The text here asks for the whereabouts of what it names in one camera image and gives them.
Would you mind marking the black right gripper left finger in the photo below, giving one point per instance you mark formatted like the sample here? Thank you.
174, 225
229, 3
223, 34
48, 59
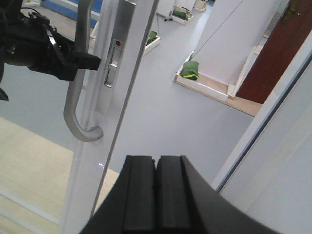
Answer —
129, 208

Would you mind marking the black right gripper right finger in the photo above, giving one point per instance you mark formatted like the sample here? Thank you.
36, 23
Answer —
187, 204

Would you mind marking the grey curved door handle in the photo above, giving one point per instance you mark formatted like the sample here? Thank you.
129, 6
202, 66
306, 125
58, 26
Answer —
74, 88

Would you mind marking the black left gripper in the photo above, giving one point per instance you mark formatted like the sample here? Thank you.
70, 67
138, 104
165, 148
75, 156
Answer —
32, 42

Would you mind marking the silver door lock plate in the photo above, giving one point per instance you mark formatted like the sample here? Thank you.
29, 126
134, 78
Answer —
119, 36

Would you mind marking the green sandbag on far platform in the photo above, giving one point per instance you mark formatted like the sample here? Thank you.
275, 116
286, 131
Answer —
190, 70

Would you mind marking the brown wooden door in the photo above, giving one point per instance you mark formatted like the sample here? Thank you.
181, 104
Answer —
282, 45

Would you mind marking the white framed sliding glass door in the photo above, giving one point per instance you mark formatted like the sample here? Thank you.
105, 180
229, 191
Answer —
36, 103

